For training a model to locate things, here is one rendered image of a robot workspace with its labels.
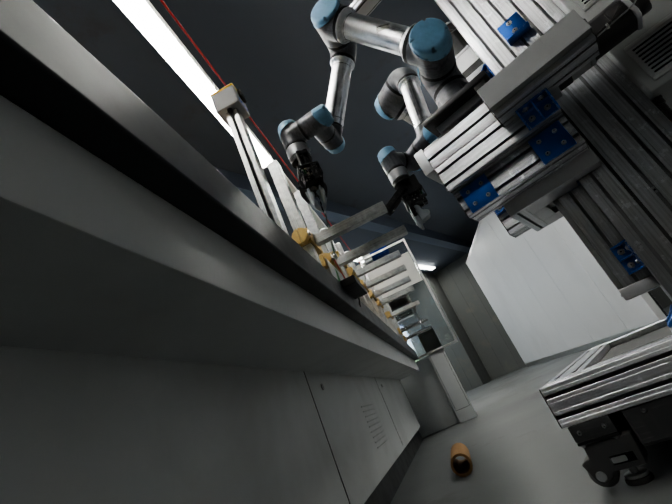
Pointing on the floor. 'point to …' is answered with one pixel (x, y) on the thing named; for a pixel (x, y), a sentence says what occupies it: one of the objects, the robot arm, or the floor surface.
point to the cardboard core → (461, 460)
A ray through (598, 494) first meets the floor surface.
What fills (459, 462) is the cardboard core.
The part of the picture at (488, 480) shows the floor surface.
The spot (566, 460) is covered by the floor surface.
